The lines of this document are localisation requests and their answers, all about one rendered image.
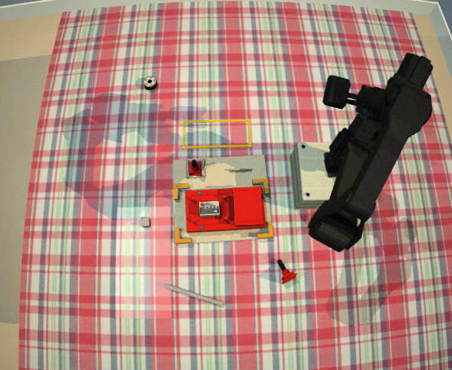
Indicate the small black toy tyre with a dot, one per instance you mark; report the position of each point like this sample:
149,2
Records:
150,83

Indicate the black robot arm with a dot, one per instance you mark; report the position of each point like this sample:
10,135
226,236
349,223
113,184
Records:
363,156

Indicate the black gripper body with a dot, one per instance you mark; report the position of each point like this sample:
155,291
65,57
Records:
337,92

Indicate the beige flat base plate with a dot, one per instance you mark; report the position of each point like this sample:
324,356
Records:
220,173

